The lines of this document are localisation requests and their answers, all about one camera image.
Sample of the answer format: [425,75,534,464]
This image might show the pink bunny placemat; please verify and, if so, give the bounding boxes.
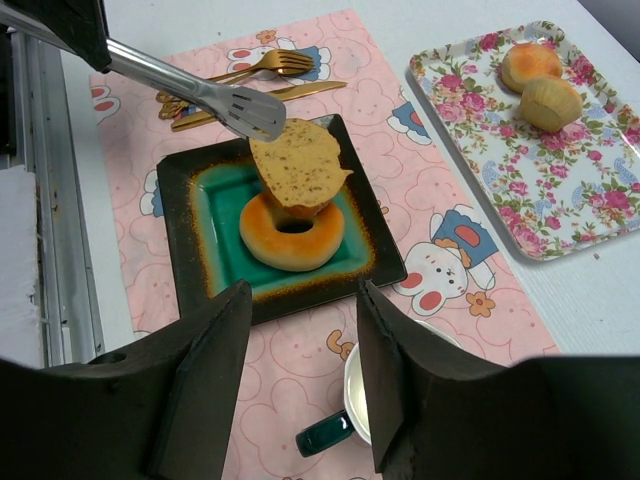
[90,11,556,479]

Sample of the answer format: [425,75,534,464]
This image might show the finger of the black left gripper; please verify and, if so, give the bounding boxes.
[1,0,112,72]

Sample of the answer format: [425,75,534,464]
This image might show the gold knife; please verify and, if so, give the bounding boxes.
[171,81,347,132]

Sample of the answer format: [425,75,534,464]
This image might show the floral rectangular tray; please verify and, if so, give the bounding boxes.
[409,21,639,261]

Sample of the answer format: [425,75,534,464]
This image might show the gold fork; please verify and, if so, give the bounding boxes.
[210,49,315,83]

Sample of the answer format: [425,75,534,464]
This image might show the brown bread slice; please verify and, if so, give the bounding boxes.
[249,118,352,219]

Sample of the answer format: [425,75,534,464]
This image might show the teal square plate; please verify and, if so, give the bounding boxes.
[157,114,406,324]

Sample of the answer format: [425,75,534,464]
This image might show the ring donut bread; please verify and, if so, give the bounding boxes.
[239,193,345,272]

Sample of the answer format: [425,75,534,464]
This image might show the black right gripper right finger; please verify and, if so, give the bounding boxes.
[357,281,639,479]

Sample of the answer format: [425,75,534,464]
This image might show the steel serving tongs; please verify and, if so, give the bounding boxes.
[106,39,286,142]

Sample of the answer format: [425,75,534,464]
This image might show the pale ridged bun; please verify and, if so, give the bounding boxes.
[519,75,583,132]

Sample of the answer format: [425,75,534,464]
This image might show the round glazed bun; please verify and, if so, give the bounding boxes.
[500,43,563,93]

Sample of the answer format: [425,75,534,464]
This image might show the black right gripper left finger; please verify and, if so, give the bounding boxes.
[1,281,252,479]

